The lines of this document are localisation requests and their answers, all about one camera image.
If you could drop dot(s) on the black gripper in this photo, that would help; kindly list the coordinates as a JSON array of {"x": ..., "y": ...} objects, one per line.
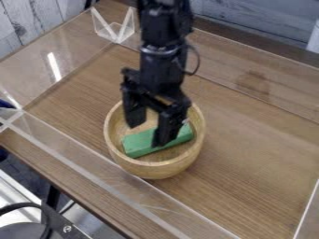
[{"x": 152, "y": 86}]

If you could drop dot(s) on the green rectangular block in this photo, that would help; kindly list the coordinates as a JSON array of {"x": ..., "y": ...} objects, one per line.
[{"x": 138, "y": 144}]

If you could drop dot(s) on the brown wooden bowl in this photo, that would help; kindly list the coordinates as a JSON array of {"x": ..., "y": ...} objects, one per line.
[{"x": 160, "y": 164}]

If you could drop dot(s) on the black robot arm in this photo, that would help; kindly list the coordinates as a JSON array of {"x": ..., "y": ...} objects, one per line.
[{"x": 166, "y": 23}]

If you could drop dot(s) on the blue object at edge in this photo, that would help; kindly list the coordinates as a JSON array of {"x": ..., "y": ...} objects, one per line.
[{"x": 5, "y": 104}]

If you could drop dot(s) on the black table leg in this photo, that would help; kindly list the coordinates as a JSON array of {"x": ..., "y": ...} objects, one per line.
[{"x": 54, "y": 197}]

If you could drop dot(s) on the clear acrylic corner bracket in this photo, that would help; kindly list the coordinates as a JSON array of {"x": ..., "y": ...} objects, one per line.
[{"x": 115, "y": 32}]

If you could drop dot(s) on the clear acrylic left wall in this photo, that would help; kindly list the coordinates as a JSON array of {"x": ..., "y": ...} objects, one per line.
[{"x": 47, "y": 60}]

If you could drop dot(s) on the clear acrylic wall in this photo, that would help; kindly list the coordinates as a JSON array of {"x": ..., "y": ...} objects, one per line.
[
  {"x": 140, "y": 210},
  {"x": 271, "y": 78},
  {"x": 47, "y": 60}
]

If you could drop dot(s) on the clear acrylic back wall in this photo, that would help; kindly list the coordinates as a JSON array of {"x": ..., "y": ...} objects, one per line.
[{"x": 271, "y": 78}]

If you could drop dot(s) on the clear acrylic front wall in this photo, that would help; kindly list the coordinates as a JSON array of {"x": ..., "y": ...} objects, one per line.
[{"x": 140, "y": 210}]

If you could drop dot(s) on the metal bracket with screw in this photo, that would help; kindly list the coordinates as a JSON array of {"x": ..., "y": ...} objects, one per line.
[{"x": 59, "y": 227}]

